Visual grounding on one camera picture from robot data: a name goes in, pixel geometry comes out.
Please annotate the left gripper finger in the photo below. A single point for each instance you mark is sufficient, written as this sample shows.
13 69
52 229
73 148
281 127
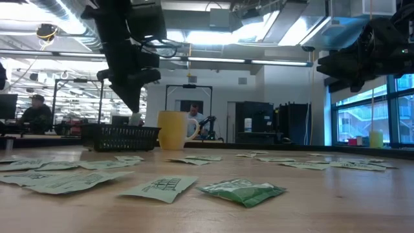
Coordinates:
135 94
121 94

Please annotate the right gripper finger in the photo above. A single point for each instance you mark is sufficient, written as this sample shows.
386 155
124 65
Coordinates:
333 61
343 73

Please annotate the shiny green foil packet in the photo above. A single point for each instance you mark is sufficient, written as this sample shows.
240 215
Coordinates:
242 191

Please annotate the small black robot arm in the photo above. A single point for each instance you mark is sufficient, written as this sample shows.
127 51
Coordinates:
209 124

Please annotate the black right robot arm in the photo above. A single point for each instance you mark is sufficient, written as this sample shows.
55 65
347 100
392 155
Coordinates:
408 61

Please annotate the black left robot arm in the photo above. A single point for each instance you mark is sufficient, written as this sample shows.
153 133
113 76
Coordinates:
116 19

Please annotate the black mesh plastic basket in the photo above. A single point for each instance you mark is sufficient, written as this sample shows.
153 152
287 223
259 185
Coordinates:
119 138

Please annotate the yellow and white mug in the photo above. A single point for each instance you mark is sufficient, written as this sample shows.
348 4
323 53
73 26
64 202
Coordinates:
173 131

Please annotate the ceiling light bar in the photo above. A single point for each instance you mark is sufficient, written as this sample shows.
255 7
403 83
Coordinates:
216 59
279 62

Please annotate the person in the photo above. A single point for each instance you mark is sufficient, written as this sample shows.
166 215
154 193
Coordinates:
195 111
37 113

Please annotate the small red box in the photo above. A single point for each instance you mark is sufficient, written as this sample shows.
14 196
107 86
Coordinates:
352 141

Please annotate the black cabinet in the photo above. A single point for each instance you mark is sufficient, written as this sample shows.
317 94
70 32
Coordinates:
294 123
258 121

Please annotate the yellow-green container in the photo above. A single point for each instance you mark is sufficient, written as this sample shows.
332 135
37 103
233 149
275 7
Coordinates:
376 139

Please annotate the grey ceiling junction box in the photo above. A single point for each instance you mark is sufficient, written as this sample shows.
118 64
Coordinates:
220 17

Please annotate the white canister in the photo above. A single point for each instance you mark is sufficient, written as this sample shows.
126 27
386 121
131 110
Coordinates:
248 124

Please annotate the black computer monitor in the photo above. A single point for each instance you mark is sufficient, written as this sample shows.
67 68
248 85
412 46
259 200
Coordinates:
8 106

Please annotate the ceiling security camera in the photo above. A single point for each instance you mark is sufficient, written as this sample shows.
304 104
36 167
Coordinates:
308 48

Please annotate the black gantry frame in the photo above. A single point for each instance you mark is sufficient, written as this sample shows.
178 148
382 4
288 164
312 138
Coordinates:
189 86
79 80

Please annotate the black aluminium table frame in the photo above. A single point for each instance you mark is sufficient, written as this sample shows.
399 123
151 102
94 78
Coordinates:
258 145

